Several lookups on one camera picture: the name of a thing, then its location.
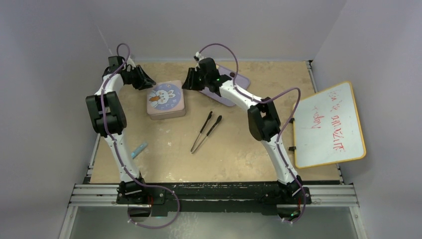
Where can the yellow framed whiteboard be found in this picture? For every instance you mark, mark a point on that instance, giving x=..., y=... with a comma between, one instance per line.
x=327, y=128

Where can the silver metal box lid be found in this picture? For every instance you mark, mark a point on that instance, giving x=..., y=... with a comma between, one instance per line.
x=165, y=98

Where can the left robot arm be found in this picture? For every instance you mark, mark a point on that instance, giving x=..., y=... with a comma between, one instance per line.
x=109, y=121

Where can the purple plastic tray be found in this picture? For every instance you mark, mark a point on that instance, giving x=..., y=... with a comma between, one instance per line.
x=241, y=81

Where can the blue small marker cap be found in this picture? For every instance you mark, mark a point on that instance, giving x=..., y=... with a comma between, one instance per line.
x=138, y=150

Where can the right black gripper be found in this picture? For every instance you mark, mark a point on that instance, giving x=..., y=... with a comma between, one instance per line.
x=190, y=82

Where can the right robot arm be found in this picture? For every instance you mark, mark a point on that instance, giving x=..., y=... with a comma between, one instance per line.
x=263, y=123

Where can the black metal tongs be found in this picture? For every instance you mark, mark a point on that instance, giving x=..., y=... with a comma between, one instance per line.
x=197, y=142

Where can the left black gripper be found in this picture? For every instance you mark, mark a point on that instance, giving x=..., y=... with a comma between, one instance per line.
x=140, y=74

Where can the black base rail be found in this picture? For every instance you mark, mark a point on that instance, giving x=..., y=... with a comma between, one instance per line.
x=217, y=197

